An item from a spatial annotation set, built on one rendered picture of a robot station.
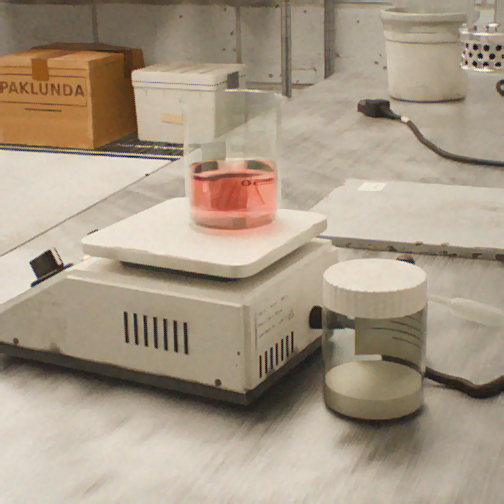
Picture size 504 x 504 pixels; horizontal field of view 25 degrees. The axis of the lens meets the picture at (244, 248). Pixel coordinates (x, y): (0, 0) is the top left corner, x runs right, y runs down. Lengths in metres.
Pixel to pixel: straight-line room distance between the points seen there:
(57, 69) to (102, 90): 0.13
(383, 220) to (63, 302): 0.39
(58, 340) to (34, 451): 0.11
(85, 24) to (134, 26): 0.16
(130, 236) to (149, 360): 0.08
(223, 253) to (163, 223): 0.08
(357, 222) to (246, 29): 2.25
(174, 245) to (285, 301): 0.07
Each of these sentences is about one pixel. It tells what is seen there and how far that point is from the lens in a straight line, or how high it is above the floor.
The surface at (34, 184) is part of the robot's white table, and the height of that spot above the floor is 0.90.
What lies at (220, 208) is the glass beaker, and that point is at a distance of 0.69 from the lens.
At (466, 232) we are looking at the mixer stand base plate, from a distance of 0.98.
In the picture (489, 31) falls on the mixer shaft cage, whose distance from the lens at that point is 0.99.
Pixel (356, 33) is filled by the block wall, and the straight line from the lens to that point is 3.13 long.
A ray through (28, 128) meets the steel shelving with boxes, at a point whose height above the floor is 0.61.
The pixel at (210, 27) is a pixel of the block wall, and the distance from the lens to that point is 3.26.
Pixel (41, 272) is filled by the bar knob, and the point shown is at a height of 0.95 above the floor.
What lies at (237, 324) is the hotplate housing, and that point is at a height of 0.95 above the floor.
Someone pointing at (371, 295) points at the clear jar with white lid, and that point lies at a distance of 0.62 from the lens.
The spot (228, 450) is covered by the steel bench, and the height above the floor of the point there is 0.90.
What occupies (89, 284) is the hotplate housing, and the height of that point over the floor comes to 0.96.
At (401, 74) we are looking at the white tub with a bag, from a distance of 1.65.
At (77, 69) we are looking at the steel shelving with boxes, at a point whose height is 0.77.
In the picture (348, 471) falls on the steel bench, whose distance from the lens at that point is 0.60.
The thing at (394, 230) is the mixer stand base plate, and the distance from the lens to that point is 0.98.
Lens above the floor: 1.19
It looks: 17 degrees down
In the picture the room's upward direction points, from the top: 1 degrees counter-clockwise
